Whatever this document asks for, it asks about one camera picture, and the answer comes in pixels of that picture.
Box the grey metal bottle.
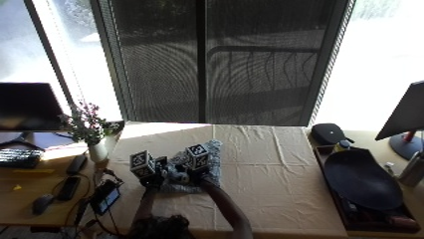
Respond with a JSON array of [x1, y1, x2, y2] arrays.
[[398, 150, 424, 188]]

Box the cream tablecloth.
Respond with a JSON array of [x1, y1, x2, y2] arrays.
[[107, 123, 350, 239]]

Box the black keyboard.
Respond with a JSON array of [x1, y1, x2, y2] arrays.
[[0, 147, 47, 169]]

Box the reddish item in tray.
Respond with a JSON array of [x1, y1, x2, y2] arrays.
[[387, 215, 419, 231]]

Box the dark computer mouse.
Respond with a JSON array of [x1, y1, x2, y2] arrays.
[[31, 193, 56, 215]]

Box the white marker cube left glove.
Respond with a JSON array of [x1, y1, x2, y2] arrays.
[[129, 149, 159, 179]]

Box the black monitor on blue stand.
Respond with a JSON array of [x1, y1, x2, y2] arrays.
[[374, 80, 424, 161]]

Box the large black oval dish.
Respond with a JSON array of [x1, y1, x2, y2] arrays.
[[324, 147, 405, 211]]

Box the white vase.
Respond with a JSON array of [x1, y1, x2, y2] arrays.
[[87, 136, 111, 163]]

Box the blue patterned cloth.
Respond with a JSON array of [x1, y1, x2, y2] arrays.
[[159, 138, 225, 194]]

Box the black phone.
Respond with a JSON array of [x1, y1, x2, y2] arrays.
[[56, 175, 83, 202]]

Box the white marker cube glove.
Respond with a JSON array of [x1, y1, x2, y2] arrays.
[[185, 142, 212, 171], [129, 149, 159, 179]]

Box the black device with lit screen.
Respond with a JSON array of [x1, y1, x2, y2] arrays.
[[90, 178, 123, 216]]

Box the white marker cube right glove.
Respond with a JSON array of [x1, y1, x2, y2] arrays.
[[185, 142, 212, 171]]

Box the yellow ruler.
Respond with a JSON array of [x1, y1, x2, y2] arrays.
[[11, 168, 56, 175]]

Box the black cable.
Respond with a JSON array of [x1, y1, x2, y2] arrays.
[[52, 168, 131, 237]]

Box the dark wooden tray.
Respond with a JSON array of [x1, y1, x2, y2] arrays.
[[313, 144, 423, 234]]

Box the dark window screen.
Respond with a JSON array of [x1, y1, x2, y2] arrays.
[[91, 0, 358, 127]]

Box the person's right hand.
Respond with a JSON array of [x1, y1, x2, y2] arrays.
[[175, 162, 215, 185]]

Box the person's left hand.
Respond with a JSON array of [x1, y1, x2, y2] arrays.
[[140, 155, 176, 189]]

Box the black remote control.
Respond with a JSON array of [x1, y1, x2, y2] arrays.
[[66, 154, 90, 176]]

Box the black monitor with stand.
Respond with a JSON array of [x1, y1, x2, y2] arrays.
[[0, 82, 78, 151]]

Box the pink flower bunch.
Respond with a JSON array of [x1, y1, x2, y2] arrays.
[[59, 102, 123, 146]]

